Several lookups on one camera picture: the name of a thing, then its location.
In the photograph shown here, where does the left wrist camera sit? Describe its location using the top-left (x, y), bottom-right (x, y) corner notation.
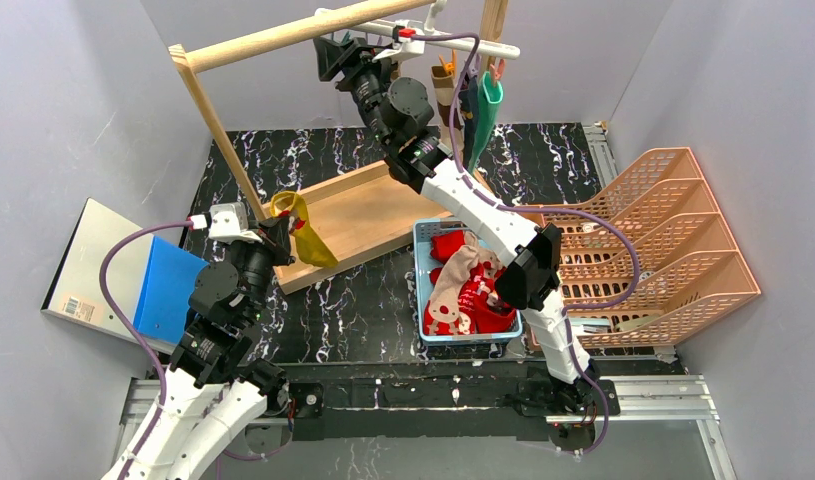
top-left (187, 202), bottom-right (263, 244)

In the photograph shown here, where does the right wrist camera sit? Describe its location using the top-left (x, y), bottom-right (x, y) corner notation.
top-left (373, 24), bottom-right (425, 62)

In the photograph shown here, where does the peach plastic desk organizer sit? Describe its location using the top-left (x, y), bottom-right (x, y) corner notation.
top-left (531, 147), bottom-right (761, 349)

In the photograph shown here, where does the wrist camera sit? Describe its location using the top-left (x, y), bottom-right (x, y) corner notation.
top-left (187, 202), bottom-right (263, 244)
top-left (373, 24), bottom-right (425, 62)

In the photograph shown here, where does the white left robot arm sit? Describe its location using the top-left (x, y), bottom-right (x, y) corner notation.
top-left (105, 215), bottom-right (295, 479)

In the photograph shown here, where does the white plastic clip hanger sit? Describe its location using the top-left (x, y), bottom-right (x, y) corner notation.
top-left (313, 1), bottom-right (521, 60)

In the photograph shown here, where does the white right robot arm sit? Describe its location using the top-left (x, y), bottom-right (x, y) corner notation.
top-left (313, 37), bottom-right (594, 387)

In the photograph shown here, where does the grey metal rail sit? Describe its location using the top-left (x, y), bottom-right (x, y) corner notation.
top-left (583, 122), bottom-right (619, 188)

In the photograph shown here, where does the coral clothespin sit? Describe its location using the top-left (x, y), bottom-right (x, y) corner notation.
top-left (488, 59), bottom-right (506, 87)

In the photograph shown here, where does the mustard yellow sock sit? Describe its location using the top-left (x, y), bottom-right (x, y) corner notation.
top-left (269, 191), bottom-right (338, 268)

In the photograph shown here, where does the red sock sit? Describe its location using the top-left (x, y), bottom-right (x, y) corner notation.
top-left (423, 230), bottom-right (518, 336)

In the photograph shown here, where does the light blue perforated basket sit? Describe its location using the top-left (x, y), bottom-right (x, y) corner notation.
top-left (413, 219), bottom-right (523, 346)

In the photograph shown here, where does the orange clothespin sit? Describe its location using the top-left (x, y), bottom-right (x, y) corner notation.
top-left (438, 50), bottom-right (457, 76)

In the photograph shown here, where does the mint green patterned sock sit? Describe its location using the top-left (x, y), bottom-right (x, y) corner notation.
top-left (466, 71), bottom-right (504, 173)

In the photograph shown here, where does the beige brown sock right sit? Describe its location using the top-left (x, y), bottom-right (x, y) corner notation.
top-left (431, 65), bottom-right (455, 147)

